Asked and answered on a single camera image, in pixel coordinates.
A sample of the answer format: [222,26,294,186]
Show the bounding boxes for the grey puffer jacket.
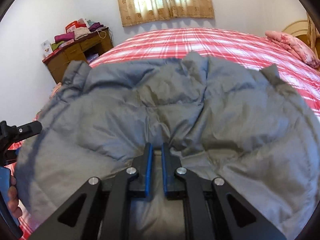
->
[15,52,319,239]

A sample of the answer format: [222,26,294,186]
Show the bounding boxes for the pink clothes pile on floor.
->
[49,82,62,99]

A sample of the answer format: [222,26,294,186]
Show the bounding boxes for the person's left hand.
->
[7,176,22,218]

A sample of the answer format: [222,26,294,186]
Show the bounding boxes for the stacked boxes in desk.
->
[86,54,99,64]

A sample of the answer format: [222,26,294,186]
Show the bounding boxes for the brown wooden desk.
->
[42,27,113,83]

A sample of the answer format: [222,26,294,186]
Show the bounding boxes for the red plaid bed sheet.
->
[4,27,320,240]

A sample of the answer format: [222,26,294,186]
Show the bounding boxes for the white card box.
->
[41,40,53,57]

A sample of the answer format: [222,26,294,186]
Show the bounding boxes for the green folded cloth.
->
[50,41,65,51]

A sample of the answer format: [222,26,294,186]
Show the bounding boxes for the magenta folded cloth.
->
[54,31,75,43]

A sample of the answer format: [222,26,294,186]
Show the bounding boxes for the beige folded cloth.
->
[73,27,91,40]

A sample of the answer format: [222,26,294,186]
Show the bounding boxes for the purple folded cloth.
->
[89,22,105,32]

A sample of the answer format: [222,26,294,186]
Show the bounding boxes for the pink floral folded quilt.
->
[265,30,319,68]

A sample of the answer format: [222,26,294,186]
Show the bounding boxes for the red gift box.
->
[65,21,86,33]

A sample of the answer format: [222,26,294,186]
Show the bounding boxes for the cream wooden headboard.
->
[283,20,310,48]

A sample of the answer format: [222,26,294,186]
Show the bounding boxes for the beige side curtain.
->
[306,13,319,56]

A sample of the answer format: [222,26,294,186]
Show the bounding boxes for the beige window curtain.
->
[118,0,214,27]

